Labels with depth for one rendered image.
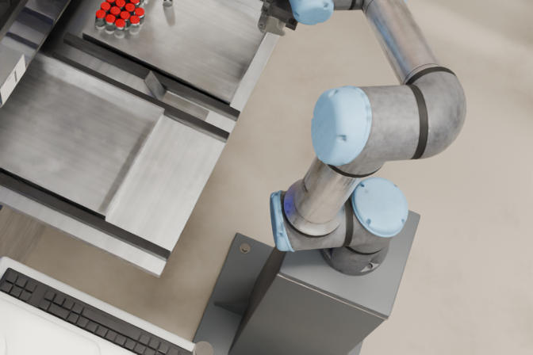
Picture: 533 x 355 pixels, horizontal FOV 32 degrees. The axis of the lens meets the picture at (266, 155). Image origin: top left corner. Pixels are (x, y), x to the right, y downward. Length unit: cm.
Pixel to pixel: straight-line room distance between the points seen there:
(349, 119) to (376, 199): 45
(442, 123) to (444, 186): 163
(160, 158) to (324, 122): 56
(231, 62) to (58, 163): 43
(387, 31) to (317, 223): 37
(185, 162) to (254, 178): 99
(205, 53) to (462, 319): 129
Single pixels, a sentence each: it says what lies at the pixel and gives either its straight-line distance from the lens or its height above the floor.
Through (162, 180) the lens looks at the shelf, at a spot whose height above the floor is 88.
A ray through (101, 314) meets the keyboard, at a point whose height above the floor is 83.
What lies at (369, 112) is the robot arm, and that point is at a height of 144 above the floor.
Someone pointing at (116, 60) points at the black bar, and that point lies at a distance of 196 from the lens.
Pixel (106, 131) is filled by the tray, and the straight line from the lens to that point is 190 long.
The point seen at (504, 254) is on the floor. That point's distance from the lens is 301.
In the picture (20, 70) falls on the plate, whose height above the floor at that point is 102.
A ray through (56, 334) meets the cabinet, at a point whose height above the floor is 158.
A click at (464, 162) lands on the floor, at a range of 308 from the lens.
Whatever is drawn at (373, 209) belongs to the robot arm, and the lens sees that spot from 176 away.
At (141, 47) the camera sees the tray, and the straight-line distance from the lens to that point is 200.
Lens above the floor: 259
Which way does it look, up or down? 63 degrees down
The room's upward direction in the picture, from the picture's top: 23 degrees clockwise
